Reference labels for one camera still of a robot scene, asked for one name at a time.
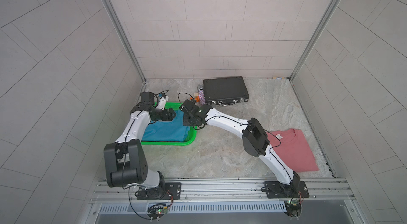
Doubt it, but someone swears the blue t-shirt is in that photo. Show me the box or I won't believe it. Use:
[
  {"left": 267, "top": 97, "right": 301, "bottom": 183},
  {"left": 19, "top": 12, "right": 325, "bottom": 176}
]
[{"left": 143, "top": 110, "right": 190, "bottom": 142}]

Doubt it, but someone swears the green plastic basket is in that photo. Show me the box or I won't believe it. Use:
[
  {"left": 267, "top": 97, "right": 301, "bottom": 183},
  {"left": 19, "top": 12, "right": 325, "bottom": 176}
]
[{"left": 142, "top": 102, "right": 197, "bottom": 146}]

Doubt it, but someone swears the pink t-shirt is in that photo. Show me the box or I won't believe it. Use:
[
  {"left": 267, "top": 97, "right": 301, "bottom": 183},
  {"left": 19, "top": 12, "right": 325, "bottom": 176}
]
[{"left": 267, "top": 129, "right": 319, "bottom": 173}]

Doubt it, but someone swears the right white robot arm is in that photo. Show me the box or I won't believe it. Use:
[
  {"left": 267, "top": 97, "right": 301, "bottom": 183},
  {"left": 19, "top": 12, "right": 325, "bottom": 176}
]
[{"left": 179, "top": 100, "right": 301, "bottom": 196}]

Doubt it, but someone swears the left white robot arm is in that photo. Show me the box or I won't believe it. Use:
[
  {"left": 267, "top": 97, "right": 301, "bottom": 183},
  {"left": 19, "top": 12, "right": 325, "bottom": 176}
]
[{"left": 103, "top": 91, "right": 176, "bottom": 200}]

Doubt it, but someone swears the purple patterned bottle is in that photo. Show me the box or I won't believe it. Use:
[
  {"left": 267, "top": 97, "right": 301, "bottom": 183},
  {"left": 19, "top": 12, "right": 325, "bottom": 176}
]
[{"left": 197, "top": 84, "right": 206, "bottom": 105}]

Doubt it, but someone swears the black hard case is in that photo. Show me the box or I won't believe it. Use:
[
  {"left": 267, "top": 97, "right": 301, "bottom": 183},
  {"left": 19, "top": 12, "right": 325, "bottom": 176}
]
[{"left": 203, "top": 76, "right": 249, "bottom": 106}]

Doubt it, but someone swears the left green circuit board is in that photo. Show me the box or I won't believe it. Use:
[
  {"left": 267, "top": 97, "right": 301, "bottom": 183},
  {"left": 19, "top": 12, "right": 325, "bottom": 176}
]
[{"left": 147, "top": 203, "right": 169, "bottom": 221}]

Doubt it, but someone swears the green circuit board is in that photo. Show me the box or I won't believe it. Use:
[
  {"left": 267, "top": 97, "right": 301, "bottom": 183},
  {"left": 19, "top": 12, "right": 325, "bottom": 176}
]
[
  {"left": 147, "top": 203, "right": 169, "bottom": 221},
  {"left": 284, "top": 200, "right": 303, "bottom": 218}
]

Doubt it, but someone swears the right green circuit board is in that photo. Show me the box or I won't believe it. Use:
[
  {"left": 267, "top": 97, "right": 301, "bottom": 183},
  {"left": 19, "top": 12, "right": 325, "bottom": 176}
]
[{"left": 284, "top": 200, "right": 303, "bottom": 218}]

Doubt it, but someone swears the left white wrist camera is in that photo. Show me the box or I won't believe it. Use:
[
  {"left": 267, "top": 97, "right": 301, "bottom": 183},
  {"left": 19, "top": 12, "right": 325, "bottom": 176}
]
[{"left": 155, "top": 93, "right": 169, "bottom": 110}]

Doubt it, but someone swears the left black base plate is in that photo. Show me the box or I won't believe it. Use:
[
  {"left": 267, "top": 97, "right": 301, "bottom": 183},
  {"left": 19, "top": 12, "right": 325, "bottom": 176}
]
[{"left": 135, "top": 182, "right": 182, "bottom": 200}]

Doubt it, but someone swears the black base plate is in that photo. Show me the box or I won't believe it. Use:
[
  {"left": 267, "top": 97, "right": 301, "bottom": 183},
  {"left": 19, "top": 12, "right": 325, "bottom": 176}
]
[
  {"left": 261, "top": 181, "right": 309, "bottom": 199},
  {"left": 135, "top": 182, "right": 182, "bottom": 200}
]

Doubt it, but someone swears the aluminium mounting rail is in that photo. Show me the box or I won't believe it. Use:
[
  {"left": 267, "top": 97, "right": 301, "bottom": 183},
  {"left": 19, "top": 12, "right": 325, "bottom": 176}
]
[{"left": 88, "top": 177, "right": 355, "bottom": 204}]

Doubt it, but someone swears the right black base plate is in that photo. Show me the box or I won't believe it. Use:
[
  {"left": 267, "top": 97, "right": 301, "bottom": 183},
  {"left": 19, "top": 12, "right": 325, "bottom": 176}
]
[{"left": 261, "top": 181, "right": 309, "bottom": 199}]

